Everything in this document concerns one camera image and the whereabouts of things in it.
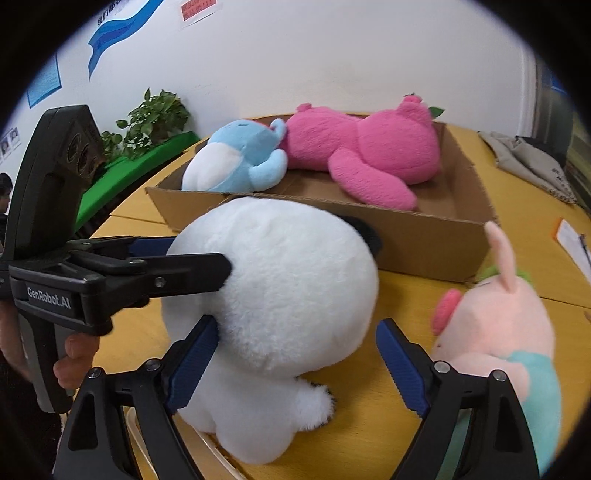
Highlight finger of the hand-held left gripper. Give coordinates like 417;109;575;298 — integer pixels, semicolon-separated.
69;251;233;319
69;234;176;261

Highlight white round plush toy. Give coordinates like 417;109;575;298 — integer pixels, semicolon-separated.
161;196;384;464

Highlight blue wave wall decal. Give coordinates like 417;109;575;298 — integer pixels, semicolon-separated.
88;0;164;81

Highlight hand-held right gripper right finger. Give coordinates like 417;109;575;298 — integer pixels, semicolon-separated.
375;318;541;480

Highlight person's left hand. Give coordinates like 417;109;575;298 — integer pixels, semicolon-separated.
53;335;100;398

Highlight small wall photos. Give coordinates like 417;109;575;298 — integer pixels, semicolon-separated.
0;127;22;160

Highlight green padded panel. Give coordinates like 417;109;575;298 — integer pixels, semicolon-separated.
74;131;201;232

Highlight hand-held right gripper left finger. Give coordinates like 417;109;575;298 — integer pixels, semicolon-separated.
54;316;219;480

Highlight red and white wall notice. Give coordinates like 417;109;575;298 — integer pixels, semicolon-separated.
178;0;220;29

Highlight green potted plant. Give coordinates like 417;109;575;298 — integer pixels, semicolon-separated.
99;89;191;160

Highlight white paper pad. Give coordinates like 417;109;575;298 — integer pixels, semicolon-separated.
555;219;591;278

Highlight pink bear plush toy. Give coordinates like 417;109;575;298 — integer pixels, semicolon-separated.
277;93;445;212

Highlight blue and white plush toy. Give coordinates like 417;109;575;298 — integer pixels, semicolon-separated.
181;119;289;193

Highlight blue framed wall notice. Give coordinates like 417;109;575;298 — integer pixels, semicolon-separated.
27;51;63;109

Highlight pink pig plush toy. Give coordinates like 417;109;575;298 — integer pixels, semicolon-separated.
429;222;564;480

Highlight grey cloth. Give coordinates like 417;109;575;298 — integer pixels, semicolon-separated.
478;131;578;206

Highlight brown cardboard box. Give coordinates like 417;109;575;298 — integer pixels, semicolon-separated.
145;113;499;283

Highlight person's left forearm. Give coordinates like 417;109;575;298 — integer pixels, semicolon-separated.
0;300;63;476

